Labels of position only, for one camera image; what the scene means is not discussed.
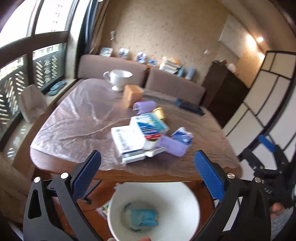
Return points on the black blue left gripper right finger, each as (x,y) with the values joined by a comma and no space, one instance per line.
(242,212)

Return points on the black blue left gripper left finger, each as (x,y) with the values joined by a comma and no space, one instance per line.
(52,211)

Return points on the light blue drawstring pouch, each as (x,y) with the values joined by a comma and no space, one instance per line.
(140,216)

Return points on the white trash bin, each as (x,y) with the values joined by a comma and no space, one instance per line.
(160,211)

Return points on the purple hair roller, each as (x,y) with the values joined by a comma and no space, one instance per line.
(144,106)
(173,147)

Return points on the blue white crumpled packet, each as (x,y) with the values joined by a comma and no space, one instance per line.
(183,136)

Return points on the white chair backrest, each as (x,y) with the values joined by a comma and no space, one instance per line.
(32,103)

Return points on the white flat box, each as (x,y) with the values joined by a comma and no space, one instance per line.
(131,146)

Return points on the dark wooden cabinet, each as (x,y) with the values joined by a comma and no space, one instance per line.
(224,93)

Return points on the blue slippers pair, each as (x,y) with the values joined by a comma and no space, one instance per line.
(56,88)

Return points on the white blue medicine box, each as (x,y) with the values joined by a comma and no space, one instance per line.
(146,130)

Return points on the blue cased smartphone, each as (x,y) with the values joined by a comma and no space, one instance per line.
(186,105)

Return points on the gold cardboard box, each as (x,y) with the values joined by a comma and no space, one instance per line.
(131,95)

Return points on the grey cylindrical speaker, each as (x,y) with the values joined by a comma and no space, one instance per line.
(190,73)

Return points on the white embossed teacup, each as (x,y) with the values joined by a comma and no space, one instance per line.
(118,78)

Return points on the brown sofa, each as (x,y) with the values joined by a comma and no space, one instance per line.
(93,66)

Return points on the stack of books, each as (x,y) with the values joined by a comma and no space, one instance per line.
(169,65)

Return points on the photo frame far left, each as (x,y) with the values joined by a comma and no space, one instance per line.
(106,52)

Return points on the photo frame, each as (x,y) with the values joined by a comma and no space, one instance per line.
(141,57)
(123,53)
(152,62)
(106,52)

